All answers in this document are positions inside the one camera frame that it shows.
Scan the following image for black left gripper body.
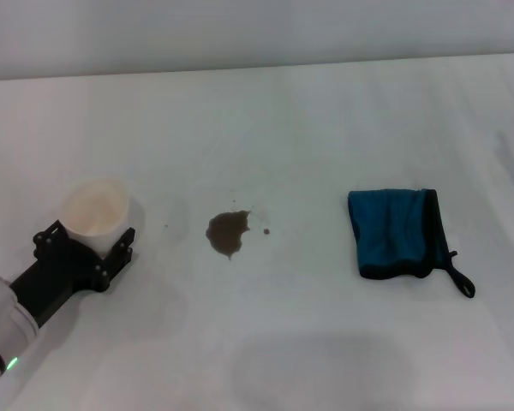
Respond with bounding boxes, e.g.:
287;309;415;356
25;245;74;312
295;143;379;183
9;237;109;330

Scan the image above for dark brown liquid stain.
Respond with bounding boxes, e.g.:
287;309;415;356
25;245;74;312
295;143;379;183
204;209;253;261

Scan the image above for blue rag with black trim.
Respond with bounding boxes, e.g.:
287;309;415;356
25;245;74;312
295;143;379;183
347;188;477;300

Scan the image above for white paper cup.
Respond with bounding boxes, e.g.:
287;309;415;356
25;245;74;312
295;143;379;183
58;178;147;259

